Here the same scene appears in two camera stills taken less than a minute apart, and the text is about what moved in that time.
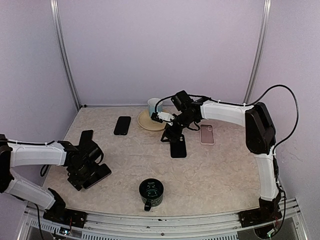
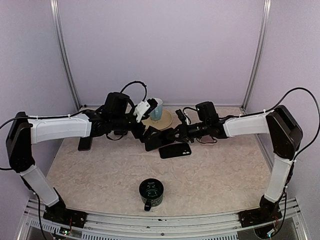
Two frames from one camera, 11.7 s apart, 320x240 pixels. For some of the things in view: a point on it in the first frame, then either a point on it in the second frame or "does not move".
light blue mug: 152,103 does not move
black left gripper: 77,182 -> 138,134
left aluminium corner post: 54,4 does not move
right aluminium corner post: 261,46 does not move
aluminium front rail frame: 33,225 does not move
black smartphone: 102,171 -> 155,143
